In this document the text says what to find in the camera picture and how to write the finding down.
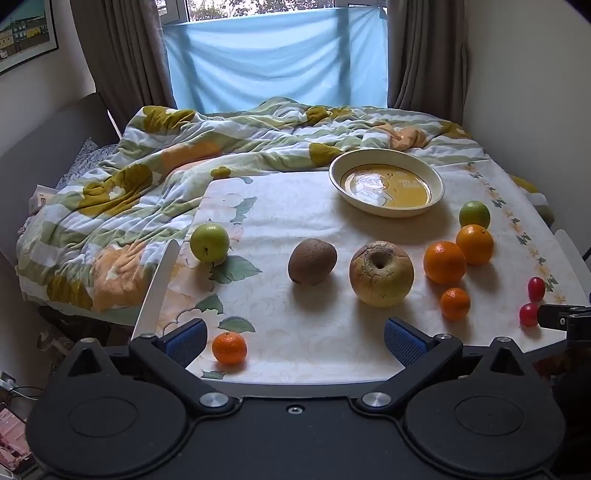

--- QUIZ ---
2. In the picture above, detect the blue patterned pillow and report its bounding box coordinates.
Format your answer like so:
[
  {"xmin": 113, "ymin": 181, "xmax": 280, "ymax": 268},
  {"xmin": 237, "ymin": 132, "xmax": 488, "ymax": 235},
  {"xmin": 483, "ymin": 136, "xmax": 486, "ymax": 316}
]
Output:
[{"xmin": 55, "ymin": 138, "xmax": 122, "ymax": 190}]

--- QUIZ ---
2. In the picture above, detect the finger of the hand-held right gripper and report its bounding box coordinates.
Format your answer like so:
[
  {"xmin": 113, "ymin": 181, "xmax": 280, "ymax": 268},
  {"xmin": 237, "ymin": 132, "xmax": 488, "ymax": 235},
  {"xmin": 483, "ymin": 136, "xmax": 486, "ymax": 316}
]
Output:
[{"xmin": 538, "ymin": 302, "xmax": 591, "ymax": 343}]

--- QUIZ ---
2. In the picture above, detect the green apple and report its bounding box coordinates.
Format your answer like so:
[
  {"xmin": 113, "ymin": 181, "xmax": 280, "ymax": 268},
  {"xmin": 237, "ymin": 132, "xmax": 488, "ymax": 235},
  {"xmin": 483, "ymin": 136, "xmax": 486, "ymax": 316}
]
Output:
[{"xmin": 190, "ymin": 223, "xmax": 230, "ymax": 264}]

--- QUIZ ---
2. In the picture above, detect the light blue window cloth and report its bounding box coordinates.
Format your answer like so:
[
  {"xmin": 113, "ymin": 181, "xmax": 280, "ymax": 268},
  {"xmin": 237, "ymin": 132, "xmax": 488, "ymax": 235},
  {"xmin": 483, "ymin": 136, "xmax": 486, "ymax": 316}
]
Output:
[{"xmin": 163, "ymin": 7, "xmax": 389, "ymax": 114}]

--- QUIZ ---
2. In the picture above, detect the brown kiwi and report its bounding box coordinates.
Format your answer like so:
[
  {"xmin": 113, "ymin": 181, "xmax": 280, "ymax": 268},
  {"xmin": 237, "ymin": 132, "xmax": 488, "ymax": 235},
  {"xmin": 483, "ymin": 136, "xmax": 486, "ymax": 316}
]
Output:
[{"xmin": 287, "ymin": 239, "xmax": 338, "ymax": 285}]

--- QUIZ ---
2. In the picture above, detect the orange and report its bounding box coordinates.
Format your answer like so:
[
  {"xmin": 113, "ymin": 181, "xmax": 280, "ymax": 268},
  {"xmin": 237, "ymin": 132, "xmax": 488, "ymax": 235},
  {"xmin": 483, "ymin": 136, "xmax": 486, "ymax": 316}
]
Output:
[
  {"xmin": 423, "ymin": 241, "xmax": 467, "ymax": 284},
  {"xmin": 455, "ymin": 224, "xmax": 495, "ymax": 265}
]

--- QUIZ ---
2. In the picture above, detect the white charger with cable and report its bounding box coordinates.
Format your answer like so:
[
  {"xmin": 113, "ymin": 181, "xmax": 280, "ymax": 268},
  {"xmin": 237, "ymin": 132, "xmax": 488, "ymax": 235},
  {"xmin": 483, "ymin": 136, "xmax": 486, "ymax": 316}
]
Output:
[{"xmin": 0, "ymin": 369, "xmax": 42, "ymax": 398}]

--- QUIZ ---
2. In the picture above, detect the grey brown curtain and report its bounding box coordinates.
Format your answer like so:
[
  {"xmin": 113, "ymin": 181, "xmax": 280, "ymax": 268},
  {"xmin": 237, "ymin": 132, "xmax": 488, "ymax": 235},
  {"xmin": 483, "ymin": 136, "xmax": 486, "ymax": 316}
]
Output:
[
  {"xmin": 387, "ymin": 0, "xmax": 469, "ymax": 125},
  {"xmin": 69, "ymin": 0, "xmax": 176, "ymax": 132}
]

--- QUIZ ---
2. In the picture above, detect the white table leg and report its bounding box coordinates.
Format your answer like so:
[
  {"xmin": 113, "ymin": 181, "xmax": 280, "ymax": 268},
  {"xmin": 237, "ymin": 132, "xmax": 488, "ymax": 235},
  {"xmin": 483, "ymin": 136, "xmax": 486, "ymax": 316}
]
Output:
[{"xmin": 133, "ymin": 239, "xmax": 182, "ymax": 337}]

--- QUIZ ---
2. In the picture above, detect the smartphone with pink screen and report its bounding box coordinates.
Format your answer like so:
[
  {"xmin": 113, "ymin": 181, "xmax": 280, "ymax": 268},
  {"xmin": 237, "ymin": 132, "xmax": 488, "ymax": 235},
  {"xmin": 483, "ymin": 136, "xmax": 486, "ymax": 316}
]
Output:
[{"xmin": 0, "ymin": 404, "xmax": 38, "ymax": 476}]

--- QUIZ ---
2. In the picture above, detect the framed wall picture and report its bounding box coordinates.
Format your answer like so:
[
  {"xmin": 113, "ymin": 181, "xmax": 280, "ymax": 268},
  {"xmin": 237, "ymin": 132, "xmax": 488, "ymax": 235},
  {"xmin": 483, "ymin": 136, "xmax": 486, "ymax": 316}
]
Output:
[{"xmin": 0, "ymin": 0, "xmax": 61, "ymax": 75}]

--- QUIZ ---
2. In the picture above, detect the small round green fruit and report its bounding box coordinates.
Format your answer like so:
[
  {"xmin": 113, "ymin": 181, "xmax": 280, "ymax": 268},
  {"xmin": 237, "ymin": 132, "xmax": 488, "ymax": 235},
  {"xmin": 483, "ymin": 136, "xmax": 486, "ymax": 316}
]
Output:
[{"xmin": 459, "ymin": 200, "xmax": 491, "ymax": 230}]

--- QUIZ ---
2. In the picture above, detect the large wrinkled yellow apple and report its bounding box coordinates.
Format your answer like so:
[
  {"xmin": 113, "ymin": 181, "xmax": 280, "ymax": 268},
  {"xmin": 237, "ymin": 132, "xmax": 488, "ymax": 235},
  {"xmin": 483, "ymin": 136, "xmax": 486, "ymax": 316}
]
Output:
[{"xmin": 349, "ymin": 241, "xmax": 415, "ymax": 308}]

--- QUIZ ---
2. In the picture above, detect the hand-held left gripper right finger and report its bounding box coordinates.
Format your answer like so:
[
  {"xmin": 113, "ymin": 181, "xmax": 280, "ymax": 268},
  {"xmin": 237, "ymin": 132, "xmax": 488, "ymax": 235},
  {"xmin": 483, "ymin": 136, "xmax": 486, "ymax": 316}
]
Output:
[{"xmin": 355, "ymin": 316, "xmax": 539, "ymax": 419}]

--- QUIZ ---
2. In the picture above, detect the grey bed headboard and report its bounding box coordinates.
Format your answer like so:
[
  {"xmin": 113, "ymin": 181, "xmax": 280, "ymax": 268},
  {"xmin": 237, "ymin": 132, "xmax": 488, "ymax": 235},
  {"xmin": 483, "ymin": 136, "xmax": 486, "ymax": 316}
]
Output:
[{"xmin": 0, "ymin": 91, "xmax": 123, "ymax": 259}]

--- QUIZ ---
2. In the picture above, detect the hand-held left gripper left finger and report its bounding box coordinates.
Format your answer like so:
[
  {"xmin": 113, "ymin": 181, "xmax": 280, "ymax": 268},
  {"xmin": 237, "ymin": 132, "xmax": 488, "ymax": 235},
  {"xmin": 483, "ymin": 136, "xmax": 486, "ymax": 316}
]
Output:
[{"xmin": 56, "ymin": 318, "xmax": 242, "ymax": 420}]

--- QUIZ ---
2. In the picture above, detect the white window frame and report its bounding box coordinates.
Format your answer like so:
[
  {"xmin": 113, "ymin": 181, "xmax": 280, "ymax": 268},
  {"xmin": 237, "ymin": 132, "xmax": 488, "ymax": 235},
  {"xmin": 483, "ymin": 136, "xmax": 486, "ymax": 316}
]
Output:
[{"xmin": 159, "ymin": 0, "xmax": 389, "ymax": 24}]

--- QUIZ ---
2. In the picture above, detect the cream yellow ceramic bowl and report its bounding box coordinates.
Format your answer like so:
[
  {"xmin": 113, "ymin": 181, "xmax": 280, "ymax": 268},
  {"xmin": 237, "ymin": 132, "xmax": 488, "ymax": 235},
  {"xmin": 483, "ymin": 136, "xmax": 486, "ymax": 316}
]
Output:
[{"xmin": 329, "ymin": 148, "xmax": 445, "ymax": 217}]

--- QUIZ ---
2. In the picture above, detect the small mandarin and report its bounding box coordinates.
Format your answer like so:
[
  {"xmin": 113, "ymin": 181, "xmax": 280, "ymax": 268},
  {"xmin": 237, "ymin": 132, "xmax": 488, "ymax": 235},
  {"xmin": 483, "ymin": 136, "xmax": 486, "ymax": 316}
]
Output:
[
  {"xmin": 212, "ymin": 331, "xmax": 247, "ymax": 366},
  {"xmin": 440, "ymin": 287, "xmax": 471, "ymax": 321}
]

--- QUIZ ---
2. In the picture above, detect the floral striped blanket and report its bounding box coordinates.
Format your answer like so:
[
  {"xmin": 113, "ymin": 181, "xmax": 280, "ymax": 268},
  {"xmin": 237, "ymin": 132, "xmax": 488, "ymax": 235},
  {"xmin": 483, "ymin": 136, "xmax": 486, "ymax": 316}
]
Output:
[{"xmin": 16, "ymin": 96, "xmax": 555, "ymax": 324}]

